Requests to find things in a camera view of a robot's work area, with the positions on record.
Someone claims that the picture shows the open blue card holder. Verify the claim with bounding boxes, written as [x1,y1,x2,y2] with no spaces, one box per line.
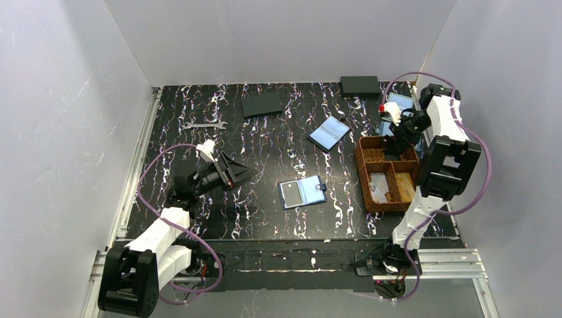
[308,116,351,152]

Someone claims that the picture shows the blue striped card holder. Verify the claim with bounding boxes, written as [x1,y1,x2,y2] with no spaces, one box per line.
[379,121,394,136]

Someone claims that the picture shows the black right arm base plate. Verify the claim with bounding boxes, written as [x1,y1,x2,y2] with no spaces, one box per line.
[349,250,422,276]

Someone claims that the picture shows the light blue snap card holder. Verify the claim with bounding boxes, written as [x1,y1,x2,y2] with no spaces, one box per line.
[385,93,414,115]

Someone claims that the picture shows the black box at back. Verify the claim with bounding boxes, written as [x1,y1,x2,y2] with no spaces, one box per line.
[340,76,381,97]

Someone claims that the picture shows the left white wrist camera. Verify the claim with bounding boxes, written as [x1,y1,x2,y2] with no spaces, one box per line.
[196,139,216,163]

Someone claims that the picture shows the dark blue card holder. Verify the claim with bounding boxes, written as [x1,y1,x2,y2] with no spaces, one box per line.
[277,176,327,210]

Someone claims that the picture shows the white cards in basket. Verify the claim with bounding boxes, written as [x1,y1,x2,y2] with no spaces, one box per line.
[369,173,391,203]

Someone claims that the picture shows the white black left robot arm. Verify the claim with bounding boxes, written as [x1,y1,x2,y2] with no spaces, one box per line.
[97,152,257,317]

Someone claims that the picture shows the woven brown basket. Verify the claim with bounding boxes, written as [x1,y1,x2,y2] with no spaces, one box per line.
[355,136,419,213]

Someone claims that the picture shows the silver open-end wrench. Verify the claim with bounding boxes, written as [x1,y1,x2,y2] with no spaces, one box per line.
[184,121,228,130]

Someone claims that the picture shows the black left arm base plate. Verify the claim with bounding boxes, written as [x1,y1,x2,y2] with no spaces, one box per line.
[176,254,219,278]

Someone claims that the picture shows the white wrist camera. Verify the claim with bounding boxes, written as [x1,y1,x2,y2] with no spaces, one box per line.
[379,102,402,126]
[196,139,216,163]

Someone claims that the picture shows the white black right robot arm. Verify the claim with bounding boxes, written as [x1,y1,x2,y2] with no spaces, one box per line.
[379,83,482,268]

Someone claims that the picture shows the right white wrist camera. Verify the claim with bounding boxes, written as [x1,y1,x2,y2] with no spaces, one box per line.
[379,102,402,126]

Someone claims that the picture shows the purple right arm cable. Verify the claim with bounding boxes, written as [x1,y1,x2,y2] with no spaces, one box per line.
[382,72,492,301]

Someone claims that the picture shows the black flat box centre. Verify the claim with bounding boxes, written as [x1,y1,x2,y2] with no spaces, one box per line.
[242,93,284,118]

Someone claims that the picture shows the yellow cards in basket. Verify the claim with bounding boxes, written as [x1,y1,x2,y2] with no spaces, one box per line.
[396,172,416,202]

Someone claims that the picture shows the dark card in holder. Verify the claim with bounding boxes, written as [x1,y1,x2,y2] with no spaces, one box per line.
[281,182,303,209]

